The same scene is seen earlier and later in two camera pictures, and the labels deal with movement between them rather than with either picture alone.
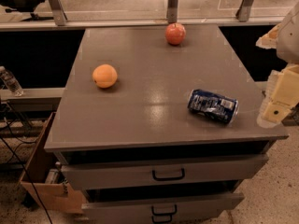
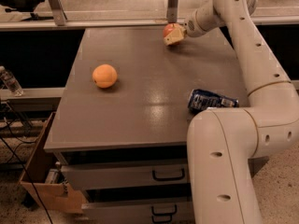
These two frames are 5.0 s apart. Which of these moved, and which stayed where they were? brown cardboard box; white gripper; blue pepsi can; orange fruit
Moved: white gripper
Stayed: brown cardboard box; orange fruit; blue pepsi can
